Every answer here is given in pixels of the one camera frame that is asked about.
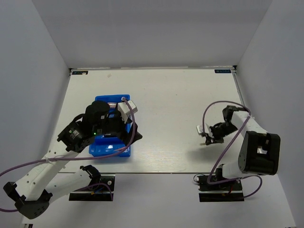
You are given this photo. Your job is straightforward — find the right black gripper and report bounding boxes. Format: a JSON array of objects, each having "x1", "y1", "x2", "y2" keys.
[{"x1": 205, "y1": 122, "x2": 238, "y2": 145}]

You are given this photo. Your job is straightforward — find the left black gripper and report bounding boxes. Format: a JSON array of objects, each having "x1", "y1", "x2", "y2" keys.
[{"x1": 95, "y1": 109, "x2": 143, "y2": 145}]

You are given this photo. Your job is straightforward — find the pink cap crayon tube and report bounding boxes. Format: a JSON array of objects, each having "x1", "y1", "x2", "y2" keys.
[{"x1": 108, "y1": 102, "x2": 117, "y2": 109}]

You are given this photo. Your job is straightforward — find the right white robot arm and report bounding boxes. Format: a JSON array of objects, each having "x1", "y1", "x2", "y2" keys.
[{"x1": 197, "y1": 104, "x2": 281, "y2": 190}]

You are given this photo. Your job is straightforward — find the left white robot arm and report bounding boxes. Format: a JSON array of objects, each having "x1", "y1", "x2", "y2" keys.
[{"x1": 3, "y1": 97, "x2": 142, "y2": 219}]

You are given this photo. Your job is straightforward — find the blue compartment tray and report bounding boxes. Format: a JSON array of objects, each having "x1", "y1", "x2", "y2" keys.
[{"x1": 88, "y1": 94, "x2": 130, "y2": 157}]

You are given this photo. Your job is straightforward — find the right table corner label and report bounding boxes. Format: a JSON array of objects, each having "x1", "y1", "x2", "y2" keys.
[{"x1": 214, "y1": 69, "x2": 231, "y2": 74}]

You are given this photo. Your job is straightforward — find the table corner label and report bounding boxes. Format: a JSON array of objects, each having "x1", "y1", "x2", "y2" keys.
[
  {"x1": 72, "y1": 71, "x2": 88, "y2": 75},
  {"x1": 214, "y1": 69, "x2": 231, "y2": 74}
]

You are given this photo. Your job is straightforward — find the left table corner label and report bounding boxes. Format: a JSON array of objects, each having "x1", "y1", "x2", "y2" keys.
[{"x1": 72, "y1": 71, "x2": 88, "y2": 75}]

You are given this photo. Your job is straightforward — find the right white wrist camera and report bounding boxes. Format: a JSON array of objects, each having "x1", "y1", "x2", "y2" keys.
[{"x1": 196, "y1": 124, "x2": 212, "y2": 137}]

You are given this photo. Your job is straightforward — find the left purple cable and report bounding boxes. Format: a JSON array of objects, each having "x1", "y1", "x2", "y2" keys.
[{"x1": 0, "y1": 96, "x2": 139, "y2": 212}]

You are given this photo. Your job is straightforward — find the purple cable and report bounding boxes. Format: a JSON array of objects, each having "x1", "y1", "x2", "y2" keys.
[
  {"x1": 0, "y1": 96, "x2": 139, "y2": 212},
  {"x1": 201, "y1": 100, "x2": 264, "y2": 198}
]

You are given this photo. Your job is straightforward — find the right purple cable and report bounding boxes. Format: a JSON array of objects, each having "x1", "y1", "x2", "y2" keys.
[{"x1": 201, "y1": 100, "x2": 264, "y2": 198}]

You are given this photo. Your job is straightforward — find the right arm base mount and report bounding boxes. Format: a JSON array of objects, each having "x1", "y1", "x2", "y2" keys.
[{"x1": 193, "y1": 173, "x2": 244, "y2": 202}]

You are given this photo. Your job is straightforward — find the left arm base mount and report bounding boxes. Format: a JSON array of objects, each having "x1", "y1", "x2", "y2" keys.
[{"x1": 68, "y1": 174, "x2": 115, "y2": 202}]

